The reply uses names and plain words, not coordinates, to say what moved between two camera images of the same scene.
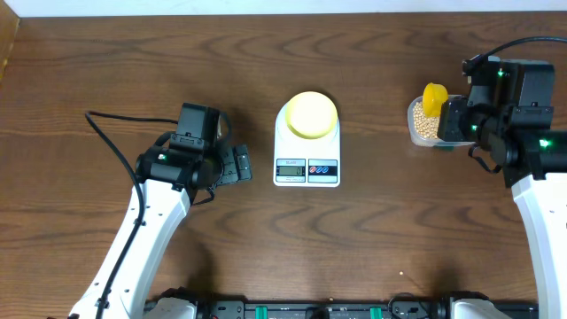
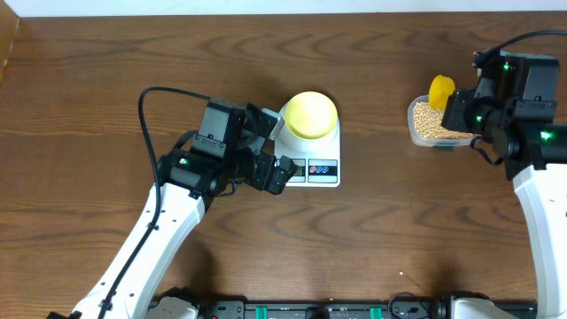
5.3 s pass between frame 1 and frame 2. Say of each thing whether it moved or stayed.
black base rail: stayed
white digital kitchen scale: stayed
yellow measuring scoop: moved
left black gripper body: moved
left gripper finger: moved
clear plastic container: stayed
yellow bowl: stayed
